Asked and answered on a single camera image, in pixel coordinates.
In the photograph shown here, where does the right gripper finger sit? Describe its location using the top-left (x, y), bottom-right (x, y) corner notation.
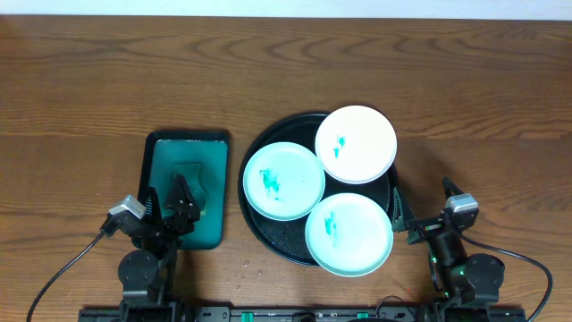
top-left (391, 186), bottom-right (416, 232)
top-left (442, 176), bottom-right (463, 198)

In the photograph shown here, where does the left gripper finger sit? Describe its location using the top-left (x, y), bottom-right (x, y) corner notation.
top-left (163, 174), bottom-right (200, 224)
top-left (140, 187), bottom-right (163, 225)

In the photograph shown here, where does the green yellow scrub sponge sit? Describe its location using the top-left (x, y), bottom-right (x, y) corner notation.
top-left (172, 163), bottom-right (206, 216)

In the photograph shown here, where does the mint plate bottom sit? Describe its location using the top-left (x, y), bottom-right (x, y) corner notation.
top-left (305, 193), bottom-right (393, 277)

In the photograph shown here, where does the mint plate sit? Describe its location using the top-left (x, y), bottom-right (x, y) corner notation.
top-left (242, 141), bottom-right (325, 221)
top-left (305, 193), bottom-right (393, 277)

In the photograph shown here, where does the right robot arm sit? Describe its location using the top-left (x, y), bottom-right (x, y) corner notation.
top-left (391, 177), bottom-right (505, 321)

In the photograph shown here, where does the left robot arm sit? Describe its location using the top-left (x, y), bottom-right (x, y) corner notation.
top-left (114, 174), bottom-right (200, 321)

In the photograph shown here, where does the black rectangular water tray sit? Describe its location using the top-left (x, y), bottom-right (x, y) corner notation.
top-left (138, 130), bottom-right (230, 250)

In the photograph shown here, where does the black round serving tray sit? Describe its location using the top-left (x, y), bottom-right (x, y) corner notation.
top-left (238, 112), bottom-right (399, 267)

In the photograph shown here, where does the white plate top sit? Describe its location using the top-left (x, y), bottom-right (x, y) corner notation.
top-left (315, 106), bottom-right (398, 184)

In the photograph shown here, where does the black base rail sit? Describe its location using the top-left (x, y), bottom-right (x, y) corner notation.
top-left (78, 305), bottom-right (527, 322)

